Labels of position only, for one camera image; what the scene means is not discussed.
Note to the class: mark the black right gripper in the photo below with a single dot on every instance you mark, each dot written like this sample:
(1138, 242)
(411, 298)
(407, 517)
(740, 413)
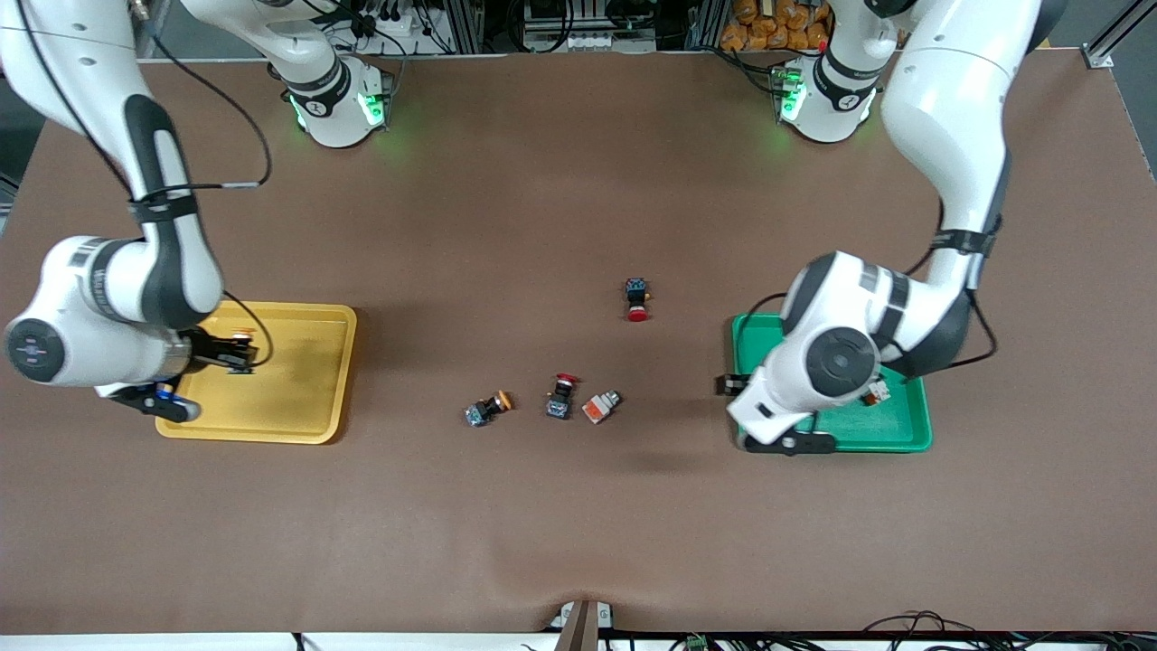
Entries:
(210, 351)

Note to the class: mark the green button white housing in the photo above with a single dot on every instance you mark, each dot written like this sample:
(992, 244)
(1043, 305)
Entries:
(875, 392)

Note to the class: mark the yellow button blue housing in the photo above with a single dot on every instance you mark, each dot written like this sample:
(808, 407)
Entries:
(484, 411)

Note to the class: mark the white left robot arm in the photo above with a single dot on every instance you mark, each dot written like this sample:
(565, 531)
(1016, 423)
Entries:
(949, 108)

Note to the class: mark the yellow plastic tray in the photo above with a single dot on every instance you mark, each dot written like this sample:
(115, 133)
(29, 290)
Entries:
(298, 398)

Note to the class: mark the red mushroom push button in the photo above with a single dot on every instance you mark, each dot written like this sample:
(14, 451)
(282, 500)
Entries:
(637, 294)
(560, 398)

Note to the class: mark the green button orange housing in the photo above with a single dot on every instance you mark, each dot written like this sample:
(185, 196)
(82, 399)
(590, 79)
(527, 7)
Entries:
(597, 410)

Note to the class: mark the green plastic tray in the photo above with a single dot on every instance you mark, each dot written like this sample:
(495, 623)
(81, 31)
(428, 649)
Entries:
(890, 425)

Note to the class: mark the bag of orange fruit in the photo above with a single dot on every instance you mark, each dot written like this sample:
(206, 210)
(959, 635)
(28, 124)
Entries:
(777, 25)

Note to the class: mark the white power strip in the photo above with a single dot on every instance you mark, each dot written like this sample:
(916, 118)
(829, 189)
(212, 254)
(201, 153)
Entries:
(583, 41)

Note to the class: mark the grey camera stand post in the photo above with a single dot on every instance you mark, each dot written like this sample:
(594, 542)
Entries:
(584, 626)

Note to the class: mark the aluminium frame profile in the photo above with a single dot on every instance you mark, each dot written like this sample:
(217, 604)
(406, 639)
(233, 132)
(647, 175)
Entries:
(1107, 41)

